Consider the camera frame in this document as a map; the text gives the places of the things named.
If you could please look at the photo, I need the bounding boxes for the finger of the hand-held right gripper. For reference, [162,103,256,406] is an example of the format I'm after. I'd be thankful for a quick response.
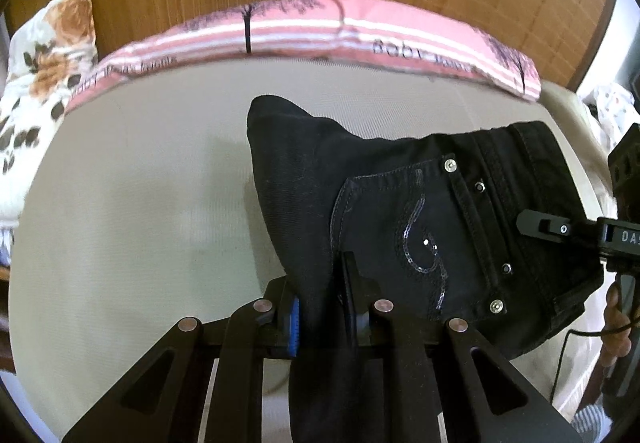
[516,208,601,245]

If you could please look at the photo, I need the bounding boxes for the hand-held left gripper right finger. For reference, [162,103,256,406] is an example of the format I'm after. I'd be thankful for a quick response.
[340,250,585,443]

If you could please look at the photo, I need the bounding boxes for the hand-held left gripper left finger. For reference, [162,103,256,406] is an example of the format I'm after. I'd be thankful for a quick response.
[60,277,302,443]

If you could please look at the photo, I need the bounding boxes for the black pants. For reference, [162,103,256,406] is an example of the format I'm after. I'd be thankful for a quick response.
[246,94,607,443]

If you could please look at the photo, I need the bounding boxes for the person's right hand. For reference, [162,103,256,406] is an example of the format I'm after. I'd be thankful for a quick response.
[599,279,635,376]

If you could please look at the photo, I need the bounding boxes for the white dotted cloth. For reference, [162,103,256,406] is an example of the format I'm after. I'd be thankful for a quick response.
[590,82,637,151]

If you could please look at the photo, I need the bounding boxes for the beige bed mattress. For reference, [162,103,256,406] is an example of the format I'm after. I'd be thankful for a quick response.
[7,56,618,443]

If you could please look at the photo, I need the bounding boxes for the grey striped cloth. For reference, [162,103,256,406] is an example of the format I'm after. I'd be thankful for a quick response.
[570,402,613,443]

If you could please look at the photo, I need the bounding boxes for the pink striped pillow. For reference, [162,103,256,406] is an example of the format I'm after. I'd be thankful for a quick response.
[65,0,543,114]

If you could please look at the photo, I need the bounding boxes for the floral pillow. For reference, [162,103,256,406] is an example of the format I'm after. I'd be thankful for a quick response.
[0,0,101,234]

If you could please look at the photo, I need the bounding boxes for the black cable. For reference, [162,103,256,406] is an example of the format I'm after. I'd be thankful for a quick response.
[550,327,608,406]

